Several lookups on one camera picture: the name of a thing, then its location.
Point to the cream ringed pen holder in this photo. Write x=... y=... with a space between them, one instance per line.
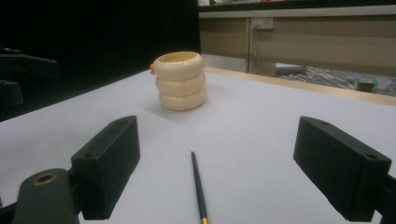
x=180 y=84

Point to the beige wooden desk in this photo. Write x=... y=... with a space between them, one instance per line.
x=311 y=43

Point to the white wall socket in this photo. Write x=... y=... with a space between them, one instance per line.
x=262 y=23

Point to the small green box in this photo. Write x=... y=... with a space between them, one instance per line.
x=366 y=84

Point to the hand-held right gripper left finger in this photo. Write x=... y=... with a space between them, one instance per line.
x=106 y=165

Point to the black curtain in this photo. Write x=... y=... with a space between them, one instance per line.
x=109 y=37

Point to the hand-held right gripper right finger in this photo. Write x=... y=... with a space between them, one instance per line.
x=339 y=168

